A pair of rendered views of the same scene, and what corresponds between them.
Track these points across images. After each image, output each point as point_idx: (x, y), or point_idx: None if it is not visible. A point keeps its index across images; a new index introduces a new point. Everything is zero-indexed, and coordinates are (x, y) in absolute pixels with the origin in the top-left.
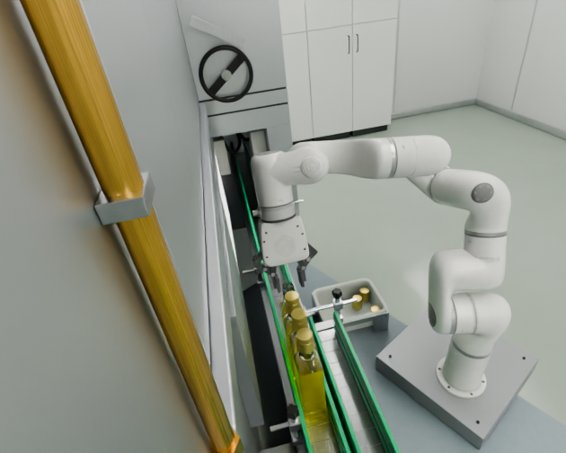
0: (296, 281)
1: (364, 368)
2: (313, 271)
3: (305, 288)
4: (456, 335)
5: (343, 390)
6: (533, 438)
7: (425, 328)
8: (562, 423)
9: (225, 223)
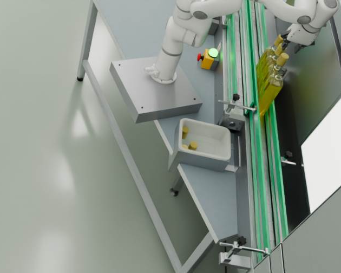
0: (229, 206)
1: (204, 116)
2: (209, 209)
3: (223, 194)
4: (182, 47)
5: (237, 82)
6: (141, 53)
7: (162, 102)
8: (122, 50)
9: (334, 69)
